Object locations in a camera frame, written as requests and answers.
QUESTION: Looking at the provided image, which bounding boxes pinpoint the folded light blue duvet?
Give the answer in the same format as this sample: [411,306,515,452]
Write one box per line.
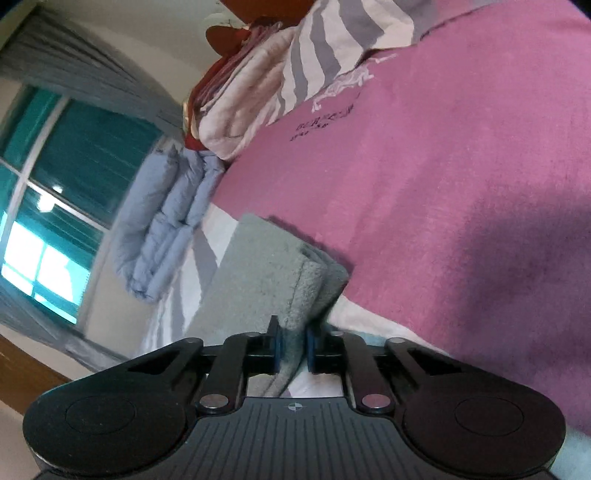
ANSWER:
[111,145,225,304]

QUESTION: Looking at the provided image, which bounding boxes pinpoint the red white bed headboard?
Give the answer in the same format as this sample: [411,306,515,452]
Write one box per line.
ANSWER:
[221,0,315,26]

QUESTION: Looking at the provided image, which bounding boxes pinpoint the grey knit pants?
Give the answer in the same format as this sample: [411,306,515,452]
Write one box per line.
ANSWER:
[186,214,349,397]

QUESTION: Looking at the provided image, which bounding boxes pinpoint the striped pink grey bed sheet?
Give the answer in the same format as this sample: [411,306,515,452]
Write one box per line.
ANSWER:
[142,1,590,479]

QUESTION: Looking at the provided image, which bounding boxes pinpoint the grey curtain left side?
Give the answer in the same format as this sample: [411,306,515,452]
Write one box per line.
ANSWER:
[1,278,128,372]

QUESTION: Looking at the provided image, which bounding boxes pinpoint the folded pink blanket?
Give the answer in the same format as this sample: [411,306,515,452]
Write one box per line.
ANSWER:
[191,27,297,162]

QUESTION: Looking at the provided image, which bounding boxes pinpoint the grey curtain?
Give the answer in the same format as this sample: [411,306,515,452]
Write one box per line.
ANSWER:
[1,278,128,372]
[1,7,183,141]

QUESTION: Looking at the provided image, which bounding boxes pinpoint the grey curtain right side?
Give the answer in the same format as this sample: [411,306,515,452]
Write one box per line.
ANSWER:
[1,7,183,141]

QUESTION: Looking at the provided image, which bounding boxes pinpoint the window with teal blinds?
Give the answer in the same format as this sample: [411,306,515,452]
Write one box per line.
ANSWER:
[1,86,162,328]

